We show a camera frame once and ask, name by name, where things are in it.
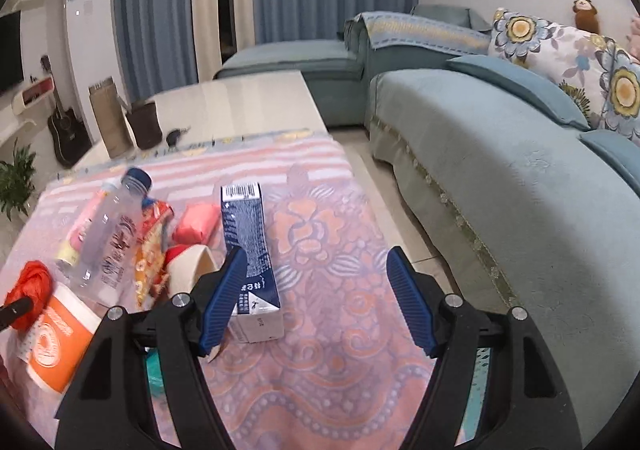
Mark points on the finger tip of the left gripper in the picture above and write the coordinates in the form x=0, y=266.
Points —
x=14, y=311

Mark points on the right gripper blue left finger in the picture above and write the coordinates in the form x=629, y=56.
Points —
x=218, y=294

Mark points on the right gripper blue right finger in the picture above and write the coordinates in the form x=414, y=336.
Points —
x=412, y=292

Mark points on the blue milk carton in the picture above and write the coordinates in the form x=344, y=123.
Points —
x=257, y=316

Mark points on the orange white paper cup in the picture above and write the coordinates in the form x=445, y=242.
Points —
x=63, y=333

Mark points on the red white paper cup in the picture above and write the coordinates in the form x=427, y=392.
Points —
x=184, y=265

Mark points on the clear plastic water bottle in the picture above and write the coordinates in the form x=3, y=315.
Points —
x=110, y=240

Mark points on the pink small bottle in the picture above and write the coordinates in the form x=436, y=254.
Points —
x=68, y=253

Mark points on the pink snack packet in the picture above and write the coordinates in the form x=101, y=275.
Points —
x=197, y=223

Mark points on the pink floral tablecloth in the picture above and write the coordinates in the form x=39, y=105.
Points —
x=345, y=374

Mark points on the orange snack wrapper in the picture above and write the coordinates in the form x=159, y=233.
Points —
x=150, y=275

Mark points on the green potted plant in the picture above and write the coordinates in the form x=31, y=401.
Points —
x=17, y=181

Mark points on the teal sofa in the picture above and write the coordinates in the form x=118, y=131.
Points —
x=524, y=213

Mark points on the black car key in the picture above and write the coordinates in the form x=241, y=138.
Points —
x=174, y=136

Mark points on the black guitar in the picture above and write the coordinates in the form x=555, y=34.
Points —
x=71, y=139

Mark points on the dark brown cup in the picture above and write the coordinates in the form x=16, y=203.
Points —
x=143, y=121

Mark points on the gold thermos flask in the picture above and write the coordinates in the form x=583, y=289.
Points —
x=107, y=110

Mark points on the black television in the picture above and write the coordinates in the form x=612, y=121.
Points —
x=11, y=67

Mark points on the teal pillow left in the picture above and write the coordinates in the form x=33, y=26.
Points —
x=535, y=90

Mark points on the teal pillow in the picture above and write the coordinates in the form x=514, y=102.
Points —
x=535, y=90
x=619, y=153

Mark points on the teal pillow right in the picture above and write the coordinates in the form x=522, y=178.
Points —
x=619, y=153

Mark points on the floral cushion left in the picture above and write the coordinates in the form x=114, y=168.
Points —
x=578, y=62

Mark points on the floral cushion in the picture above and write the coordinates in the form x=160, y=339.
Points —
x=578, y=62
x=620, y=85

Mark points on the floral cushion right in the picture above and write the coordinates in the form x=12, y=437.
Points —
x=620, y=85

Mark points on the white refrigerator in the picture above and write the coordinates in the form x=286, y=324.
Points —
x=92, y=53

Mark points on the brown monkey plush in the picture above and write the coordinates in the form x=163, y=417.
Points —
x=586, y=16

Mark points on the blue curtain left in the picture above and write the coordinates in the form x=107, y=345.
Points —
x=155, y=45

